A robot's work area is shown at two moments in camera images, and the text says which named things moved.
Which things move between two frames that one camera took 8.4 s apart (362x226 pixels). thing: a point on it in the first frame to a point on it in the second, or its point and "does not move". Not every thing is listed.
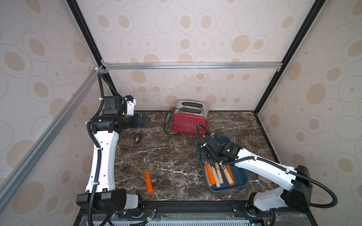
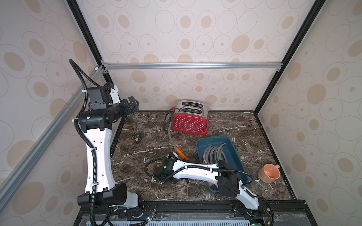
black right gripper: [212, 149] to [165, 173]
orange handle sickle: [149, 185] to [177, 150]
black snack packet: [137, 138] does not move
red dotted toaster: [188, 114] does not move
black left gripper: [138, 121] to [130, 108]
